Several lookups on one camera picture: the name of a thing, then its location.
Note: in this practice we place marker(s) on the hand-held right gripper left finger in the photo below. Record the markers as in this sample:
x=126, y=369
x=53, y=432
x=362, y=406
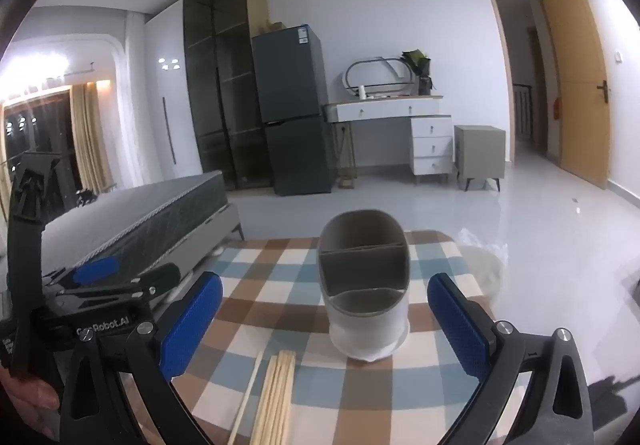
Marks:
x=190, y=322

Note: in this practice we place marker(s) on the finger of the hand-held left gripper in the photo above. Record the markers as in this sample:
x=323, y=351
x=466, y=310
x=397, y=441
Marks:
x=97, y=270
x=160, y=276

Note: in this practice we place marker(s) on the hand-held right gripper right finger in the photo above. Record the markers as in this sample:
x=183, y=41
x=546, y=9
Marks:
x=460, y=325

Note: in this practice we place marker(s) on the grey and white utensil holder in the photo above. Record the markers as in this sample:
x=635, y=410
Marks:
x=365, y=320

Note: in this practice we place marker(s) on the bundle of bamboo chopsticks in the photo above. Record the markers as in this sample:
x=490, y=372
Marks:
x=277, y=400

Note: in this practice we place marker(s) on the person's left hand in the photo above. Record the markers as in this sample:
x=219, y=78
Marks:
x=25, y=397

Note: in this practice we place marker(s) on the round beige stool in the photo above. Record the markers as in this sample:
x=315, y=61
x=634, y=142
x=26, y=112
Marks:
x=482, y=275

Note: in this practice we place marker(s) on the white plastic bed foot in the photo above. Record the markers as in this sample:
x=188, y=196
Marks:
x=216, y=252

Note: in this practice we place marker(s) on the dark grey quilted mattress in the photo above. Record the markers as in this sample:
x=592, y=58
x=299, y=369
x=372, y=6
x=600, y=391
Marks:
x=140, y=210

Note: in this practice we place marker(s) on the small black object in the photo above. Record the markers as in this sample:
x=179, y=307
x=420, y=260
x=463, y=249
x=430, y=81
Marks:
x=85, y=197

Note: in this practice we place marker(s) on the plaid cloth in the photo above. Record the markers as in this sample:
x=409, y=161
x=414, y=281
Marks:
x=300, y=275

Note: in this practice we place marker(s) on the beige curtain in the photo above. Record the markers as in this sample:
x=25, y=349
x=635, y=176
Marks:
x=92, y=140

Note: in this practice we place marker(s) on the dark glass balcony door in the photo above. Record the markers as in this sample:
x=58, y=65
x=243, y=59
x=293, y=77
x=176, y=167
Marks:
x=45, y=125

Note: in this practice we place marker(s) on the grey nightstand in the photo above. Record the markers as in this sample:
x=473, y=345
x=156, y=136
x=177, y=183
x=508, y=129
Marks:
x=480, y=150

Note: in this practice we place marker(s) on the white dressing table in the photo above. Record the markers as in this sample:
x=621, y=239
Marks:
x=430, y=145

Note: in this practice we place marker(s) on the white wardrobe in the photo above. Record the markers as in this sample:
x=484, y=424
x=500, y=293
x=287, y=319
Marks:
x=170, y=90

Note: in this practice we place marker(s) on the dark glass display cabinet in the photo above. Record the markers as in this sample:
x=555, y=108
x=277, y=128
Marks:
x=220, y=75

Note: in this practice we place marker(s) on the dark grey refrigerator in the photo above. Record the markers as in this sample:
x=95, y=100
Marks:
x=295, y=115

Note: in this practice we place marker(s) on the stair railing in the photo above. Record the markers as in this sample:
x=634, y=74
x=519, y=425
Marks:
x=521, y=112

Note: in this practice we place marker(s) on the red fire extinguisher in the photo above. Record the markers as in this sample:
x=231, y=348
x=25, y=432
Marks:
x=557, y=109

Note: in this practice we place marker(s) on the oval vanity mirror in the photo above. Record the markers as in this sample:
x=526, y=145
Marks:
x=380, y=75

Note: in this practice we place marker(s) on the cardboard box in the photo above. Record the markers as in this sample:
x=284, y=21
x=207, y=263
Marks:
x=275, y=26

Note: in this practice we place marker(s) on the light wood door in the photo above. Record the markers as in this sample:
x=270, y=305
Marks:
x=580, y=75

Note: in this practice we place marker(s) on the light wood cabinet panel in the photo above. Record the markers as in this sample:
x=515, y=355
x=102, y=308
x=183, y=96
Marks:
x=256, y=0

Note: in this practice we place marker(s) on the light wood door frame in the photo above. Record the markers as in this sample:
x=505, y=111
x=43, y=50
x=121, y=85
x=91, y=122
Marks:
x=500, y=35

